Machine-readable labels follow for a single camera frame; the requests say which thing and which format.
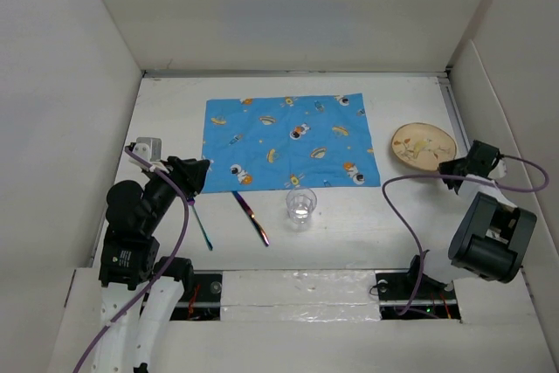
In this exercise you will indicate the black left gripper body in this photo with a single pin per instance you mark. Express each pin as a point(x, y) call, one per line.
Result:
point(178, 172)

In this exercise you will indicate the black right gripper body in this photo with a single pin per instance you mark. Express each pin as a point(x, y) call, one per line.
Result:
point(448, 168)

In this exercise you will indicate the iridescent fork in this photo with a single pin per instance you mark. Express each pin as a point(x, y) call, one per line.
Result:
point(192, 205)

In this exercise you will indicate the beige bird-pattern plate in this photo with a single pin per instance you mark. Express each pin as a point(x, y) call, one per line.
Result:
point(423, 146)

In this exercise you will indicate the iridescent knife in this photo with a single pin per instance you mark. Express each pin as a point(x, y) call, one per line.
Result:
point(250, 214)

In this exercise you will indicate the clear plastic cup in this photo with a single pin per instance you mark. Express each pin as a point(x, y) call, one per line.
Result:
point(300, 204)

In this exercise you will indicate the blue patterned cloth placemat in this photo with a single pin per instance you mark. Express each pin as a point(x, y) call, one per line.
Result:
point(283, 143)

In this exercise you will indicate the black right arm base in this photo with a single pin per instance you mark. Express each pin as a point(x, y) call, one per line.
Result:
point(400, 299)

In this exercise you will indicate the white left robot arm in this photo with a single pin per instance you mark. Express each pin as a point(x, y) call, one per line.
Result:
point(140, 289)

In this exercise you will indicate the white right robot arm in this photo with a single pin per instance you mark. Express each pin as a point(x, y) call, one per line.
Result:
point(493, 236)

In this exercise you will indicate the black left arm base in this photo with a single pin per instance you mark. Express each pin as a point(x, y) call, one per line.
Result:
point(203, 301)

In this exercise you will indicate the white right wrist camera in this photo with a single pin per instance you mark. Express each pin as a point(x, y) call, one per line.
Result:
point(499, 171)

